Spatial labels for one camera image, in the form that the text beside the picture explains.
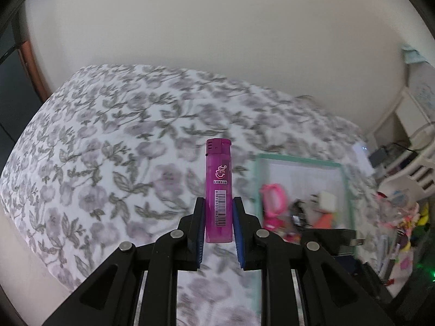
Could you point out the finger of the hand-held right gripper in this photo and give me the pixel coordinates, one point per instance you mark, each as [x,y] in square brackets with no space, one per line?
[348,262]

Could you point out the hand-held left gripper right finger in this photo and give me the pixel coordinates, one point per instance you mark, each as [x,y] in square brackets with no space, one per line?
[238,234]

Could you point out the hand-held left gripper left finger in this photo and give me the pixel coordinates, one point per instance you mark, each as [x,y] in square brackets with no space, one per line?
[200,231]

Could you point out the black charger cube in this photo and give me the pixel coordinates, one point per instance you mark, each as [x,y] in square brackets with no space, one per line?
[340,239]

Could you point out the purple lighter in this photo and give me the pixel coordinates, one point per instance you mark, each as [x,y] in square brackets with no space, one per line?
[219,183]

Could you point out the black toy car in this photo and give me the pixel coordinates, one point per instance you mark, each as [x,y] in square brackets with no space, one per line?
[299,210]

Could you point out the teal rimmed white tray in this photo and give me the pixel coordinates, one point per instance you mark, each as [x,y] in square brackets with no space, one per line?
[299,176]

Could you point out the orange and blue foam toy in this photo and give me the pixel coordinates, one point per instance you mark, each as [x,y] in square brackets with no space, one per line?
[323,220]

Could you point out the pink smartwatch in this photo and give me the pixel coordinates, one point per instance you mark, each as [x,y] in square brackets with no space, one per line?
[272,197]

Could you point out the pile of colourful stationery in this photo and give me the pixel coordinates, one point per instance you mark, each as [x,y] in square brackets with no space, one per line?
[404,231]

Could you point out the white charger plug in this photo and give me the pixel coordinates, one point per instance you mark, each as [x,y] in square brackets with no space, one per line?
[328,202]

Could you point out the grey power bank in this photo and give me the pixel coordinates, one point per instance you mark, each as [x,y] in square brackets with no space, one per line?
[378,157]

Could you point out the white power bank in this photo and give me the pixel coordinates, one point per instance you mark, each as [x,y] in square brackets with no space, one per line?
[361,150]

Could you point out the white wooden furniture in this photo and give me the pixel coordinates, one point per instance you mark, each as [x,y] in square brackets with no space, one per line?
[404,108]

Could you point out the light blue printed board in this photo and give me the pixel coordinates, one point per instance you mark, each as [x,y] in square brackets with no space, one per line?
[413,56]

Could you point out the dark cabinet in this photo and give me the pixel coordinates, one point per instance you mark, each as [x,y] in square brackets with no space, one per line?
[13,81]

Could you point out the brown wooden post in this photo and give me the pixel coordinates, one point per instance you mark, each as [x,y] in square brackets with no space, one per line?
[32,71]

